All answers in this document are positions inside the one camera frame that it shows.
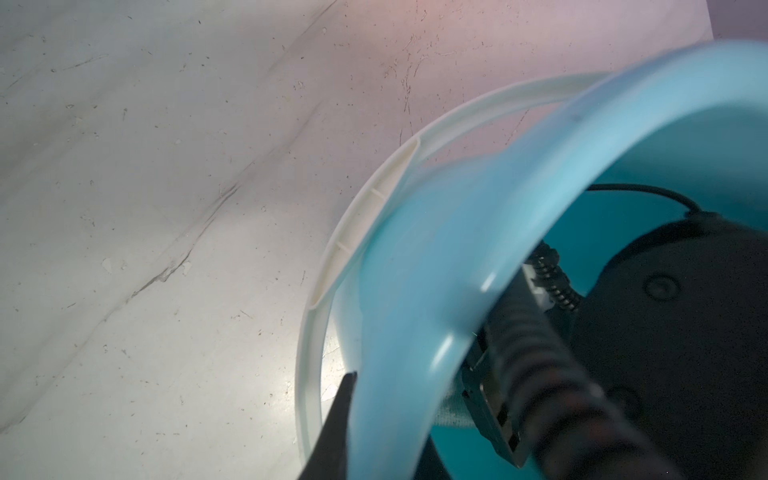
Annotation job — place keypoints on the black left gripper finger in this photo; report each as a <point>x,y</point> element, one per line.
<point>328,460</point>

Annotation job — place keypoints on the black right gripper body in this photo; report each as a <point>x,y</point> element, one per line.
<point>659,371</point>

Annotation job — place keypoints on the teal bucket being wiped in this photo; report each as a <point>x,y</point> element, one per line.
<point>586,163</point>

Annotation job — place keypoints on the mint green microfibre cloth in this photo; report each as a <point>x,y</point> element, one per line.
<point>452,411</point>

